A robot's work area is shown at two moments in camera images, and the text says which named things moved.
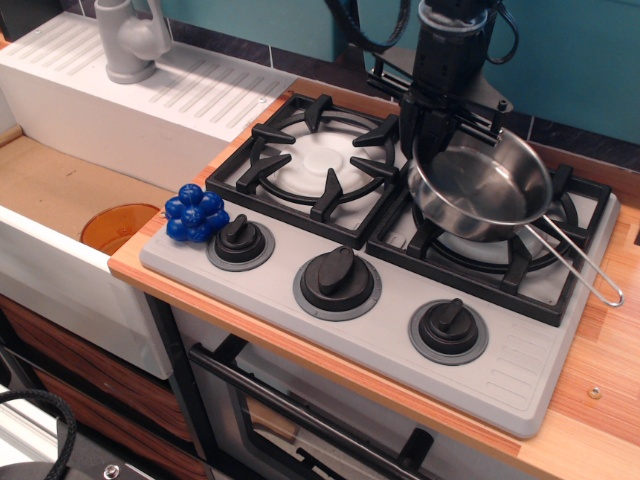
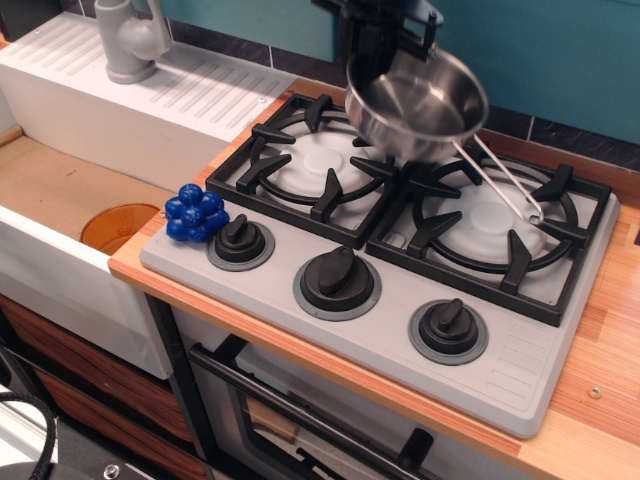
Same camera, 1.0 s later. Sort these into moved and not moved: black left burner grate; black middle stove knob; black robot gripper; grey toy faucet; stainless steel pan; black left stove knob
Moved: stainless steel pan; black robot gripper
Not moved: black left burner grate; black left stove knob; black middle stove knob; grey toy faucet
